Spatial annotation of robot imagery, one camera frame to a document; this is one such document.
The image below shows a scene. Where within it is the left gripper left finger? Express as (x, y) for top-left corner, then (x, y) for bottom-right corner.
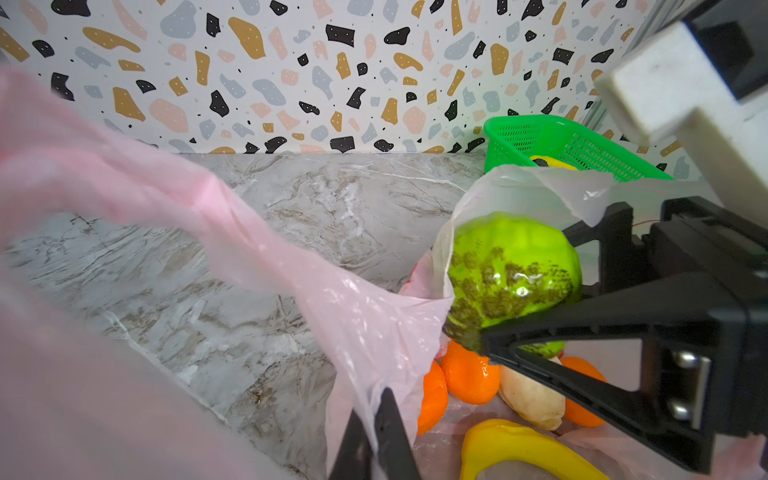
(328, 410), (372, 480)

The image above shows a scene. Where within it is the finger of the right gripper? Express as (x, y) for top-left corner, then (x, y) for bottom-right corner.
(563, 202), (636, 294)
(481, 273), (729, 474)

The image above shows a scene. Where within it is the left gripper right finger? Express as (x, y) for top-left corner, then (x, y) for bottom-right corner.
(375, 388), (422, 480)

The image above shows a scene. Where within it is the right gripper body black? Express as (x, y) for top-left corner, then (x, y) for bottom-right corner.
(635, 196), (768, 475)

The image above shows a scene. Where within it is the orange fruit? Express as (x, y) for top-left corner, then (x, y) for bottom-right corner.
(557, 355), (608, 428)
(440, 341), (501, 405)
(417, 361), (449, 435)

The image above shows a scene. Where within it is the yellow banana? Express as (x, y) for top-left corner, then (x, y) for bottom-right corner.
(530, 155), (577, 171)
(459, 419), (608, 480)

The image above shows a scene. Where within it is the green fruit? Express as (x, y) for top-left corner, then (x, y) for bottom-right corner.
(443, 212), (582, 353)

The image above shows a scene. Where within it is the peach fruit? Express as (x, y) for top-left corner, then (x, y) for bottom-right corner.
(498, 366), (566, 431)

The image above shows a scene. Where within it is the yellow banana in basket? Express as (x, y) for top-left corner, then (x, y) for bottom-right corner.
(530, 155), (577, 171)

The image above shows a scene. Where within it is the green plastic basket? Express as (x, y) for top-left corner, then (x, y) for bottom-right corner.
(484, 115), (672, 182)

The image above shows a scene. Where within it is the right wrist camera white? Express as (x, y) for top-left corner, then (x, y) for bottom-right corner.
(595, 1), (767, 226)

